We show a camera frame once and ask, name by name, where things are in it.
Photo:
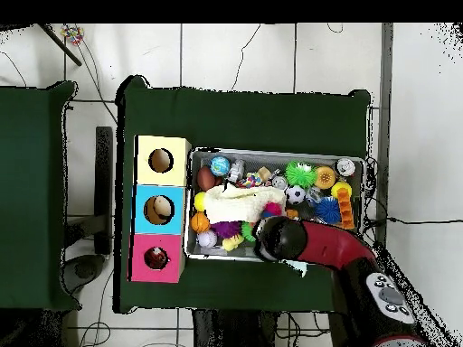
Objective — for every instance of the cream waffle cloth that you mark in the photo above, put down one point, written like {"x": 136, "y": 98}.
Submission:
{"x": 238, "y": 204}

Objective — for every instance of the light blue waffle cloth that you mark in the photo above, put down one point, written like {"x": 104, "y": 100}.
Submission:
{"x": 297, "y": 266}

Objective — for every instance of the tiger striped plush toy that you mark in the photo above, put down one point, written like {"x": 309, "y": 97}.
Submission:
{"x": 156, "y": 258}

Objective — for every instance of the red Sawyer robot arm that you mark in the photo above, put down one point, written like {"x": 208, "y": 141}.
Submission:
{"x": 332, "y": 245}

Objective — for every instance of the wooden box with three holes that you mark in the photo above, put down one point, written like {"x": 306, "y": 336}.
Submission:
{"x": 144, "y": 224}

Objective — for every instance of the blue globe ball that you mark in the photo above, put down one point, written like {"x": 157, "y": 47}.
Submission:
{"x": 220, "y": 166}

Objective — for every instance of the brown toy football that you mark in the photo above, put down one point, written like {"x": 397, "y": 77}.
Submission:
{"x": 206, "y": 178}

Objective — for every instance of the orange toy basketball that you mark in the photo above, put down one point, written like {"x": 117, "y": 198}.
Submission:
{"x": 200, "y": 222}

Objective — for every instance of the black and white soccer ball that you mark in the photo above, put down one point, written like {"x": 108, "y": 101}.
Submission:
{"x": 295, "y": 194}

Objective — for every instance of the green spiky toy with eyes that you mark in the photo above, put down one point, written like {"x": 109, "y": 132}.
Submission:
{"x": 301, "y": 174}

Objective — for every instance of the dark green table cloth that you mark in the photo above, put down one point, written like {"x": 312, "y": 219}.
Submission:
{"x": 253, "y": 119}

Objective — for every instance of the toy burger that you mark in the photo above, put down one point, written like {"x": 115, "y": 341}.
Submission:
{"x": 325, "y": 177}

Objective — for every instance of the blue spiky ball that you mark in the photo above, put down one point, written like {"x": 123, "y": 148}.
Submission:
{"x": 327, "y": 209}

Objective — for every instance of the silver drink can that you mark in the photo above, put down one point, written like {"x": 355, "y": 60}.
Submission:
{"x": 345, "y": 167}

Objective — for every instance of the dark green side table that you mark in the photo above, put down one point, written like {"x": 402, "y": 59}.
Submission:
{"x": 32, "y": 217}

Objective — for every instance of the small colourful toy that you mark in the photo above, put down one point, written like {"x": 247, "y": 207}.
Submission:
{"x": 72, "y": 34}

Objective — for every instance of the black pole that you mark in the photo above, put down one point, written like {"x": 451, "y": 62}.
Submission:
{"x": 59, "y": 44}

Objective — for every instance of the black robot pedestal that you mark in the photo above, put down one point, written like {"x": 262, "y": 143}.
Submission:
{"x": 231, "y": 330}

